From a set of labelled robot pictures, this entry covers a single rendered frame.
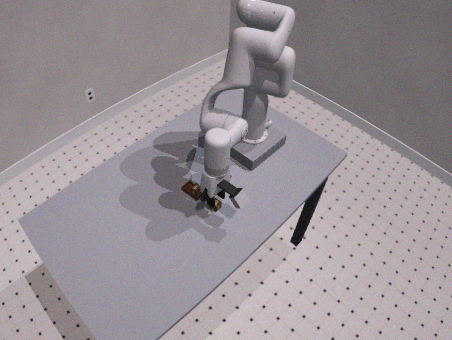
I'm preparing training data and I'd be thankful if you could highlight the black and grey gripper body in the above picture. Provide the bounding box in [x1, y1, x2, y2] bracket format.
[200, 164, 231, 198]

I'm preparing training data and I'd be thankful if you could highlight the brown calendar cube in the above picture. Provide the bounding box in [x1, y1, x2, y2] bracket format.
[191, 183, 201, 197]
[210, 198, 222, 212]

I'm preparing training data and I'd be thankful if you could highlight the brown shallow tray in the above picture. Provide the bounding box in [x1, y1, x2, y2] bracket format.
[181, 181, 203, 201]

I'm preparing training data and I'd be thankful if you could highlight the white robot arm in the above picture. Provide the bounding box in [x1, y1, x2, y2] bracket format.
[200, 0, 295, 176]

